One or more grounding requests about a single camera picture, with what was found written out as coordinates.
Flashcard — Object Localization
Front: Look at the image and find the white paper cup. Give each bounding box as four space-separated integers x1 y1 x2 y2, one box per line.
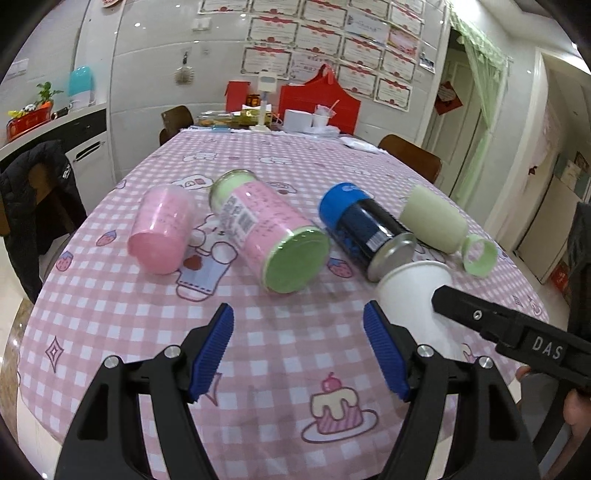
375 261 464 360

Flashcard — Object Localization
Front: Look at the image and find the pink plastic cup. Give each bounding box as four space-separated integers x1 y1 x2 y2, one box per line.
127 185 197 275

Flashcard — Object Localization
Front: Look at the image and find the white cup with spoon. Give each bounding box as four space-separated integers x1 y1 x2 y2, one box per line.
311 100 339 128

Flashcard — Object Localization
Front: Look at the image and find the person's hand at right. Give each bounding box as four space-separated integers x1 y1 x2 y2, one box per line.
515 365 591 439

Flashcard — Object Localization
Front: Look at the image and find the blue capped dark can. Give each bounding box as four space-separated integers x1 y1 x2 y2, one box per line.
318 182 417 283

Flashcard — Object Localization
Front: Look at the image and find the brown wooden chair right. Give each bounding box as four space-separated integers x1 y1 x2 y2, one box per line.
378 134 442 184

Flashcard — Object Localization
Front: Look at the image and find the brown wooden chair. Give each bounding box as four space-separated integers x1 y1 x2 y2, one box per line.
378 134 442 184
159 105 194 146

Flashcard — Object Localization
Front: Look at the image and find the black jacket on chair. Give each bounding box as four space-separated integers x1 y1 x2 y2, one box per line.
1 140 87 302

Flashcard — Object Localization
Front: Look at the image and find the pink green lidded canister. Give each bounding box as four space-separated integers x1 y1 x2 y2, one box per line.
208 169 331 294

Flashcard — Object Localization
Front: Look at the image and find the pink checkered tablecloth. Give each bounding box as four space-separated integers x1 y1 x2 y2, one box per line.
18 127 551 480

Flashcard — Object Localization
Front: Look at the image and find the red door decoration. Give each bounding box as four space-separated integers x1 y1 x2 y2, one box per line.
435 81 463 116

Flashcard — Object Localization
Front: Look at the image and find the green lace curtain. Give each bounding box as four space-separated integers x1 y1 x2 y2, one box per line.
450 3 510 208

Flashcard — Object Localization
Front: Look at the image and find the white cabinet counter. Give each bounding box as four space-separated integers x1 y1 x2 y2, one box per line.
1 104 116 214

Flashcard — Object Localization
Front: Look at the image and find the brown wooden chair far left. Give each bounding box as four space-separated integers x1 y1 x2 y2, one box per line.
159 105 194 146

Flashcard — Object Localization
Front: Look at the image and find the red box on counter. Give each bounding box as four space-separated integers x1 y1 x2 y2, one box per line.
6 106 52 143

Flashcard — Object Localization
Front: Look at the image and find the potted green plant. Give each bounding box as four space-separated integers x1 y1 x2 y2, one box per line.
35 81 62 108

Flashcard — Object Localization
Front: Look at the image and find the red gift bag large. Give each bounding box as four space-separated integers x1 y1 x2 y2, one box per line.
279 64 361 135

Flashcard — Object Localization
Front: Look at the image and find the teal white appliance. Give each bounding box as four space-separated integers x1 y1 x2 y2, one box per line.
68 66 95 110

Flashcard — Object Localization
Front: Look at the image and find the red gift box small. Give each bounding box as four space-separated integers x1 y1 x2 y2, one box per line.
224 80 250 113

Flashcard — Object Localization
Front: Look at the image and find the white desk lamp stand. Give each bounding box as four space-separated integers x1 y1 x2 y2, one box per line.
249 70 277 133

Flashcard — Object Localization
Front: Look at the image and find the pale green bottle with ring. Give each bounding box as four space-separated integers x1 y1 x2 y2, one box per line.
399 185 498 278

